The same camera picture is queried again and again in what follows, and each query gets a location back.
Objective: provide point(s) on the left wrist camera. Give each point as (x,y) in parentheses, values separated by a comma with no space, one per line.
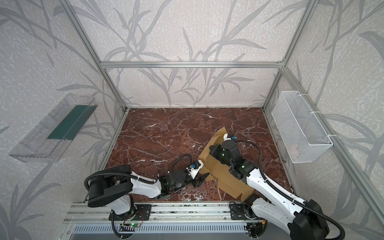
(194,168)

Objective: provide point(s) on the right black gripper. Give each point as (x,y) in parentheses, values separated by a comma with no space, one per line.
(216,151)

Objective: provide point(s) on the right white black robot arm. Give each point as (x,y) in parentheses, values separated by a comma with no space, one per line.
(302,220)

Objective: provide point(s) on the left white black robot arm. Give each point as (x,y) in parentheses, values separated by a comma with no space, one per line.
(112,187)

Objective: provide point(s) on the white wire mesh basket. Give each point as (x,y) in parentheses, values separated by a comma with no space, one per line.
(304,137)

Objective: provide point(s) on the aluminium frame structure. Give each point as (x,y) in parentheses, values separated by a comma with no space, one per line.
(361,181)

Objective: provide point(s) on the small green lit circuit board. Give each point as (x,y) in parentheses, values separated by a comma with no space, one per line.
(129,227)

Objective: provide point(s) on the clear acrylic wall tray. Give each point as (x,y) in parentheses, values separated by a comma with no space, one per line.
(48,141)

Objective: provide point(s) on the brown cardboard box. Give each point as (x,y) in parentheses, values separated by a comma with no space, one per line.
(220,168)

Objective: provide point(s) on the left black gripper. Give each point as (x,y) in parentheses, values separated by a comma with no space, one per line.
(191,180)

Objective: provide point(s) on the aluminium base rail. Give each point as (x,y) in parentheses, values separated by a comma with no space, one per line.
(214,212)

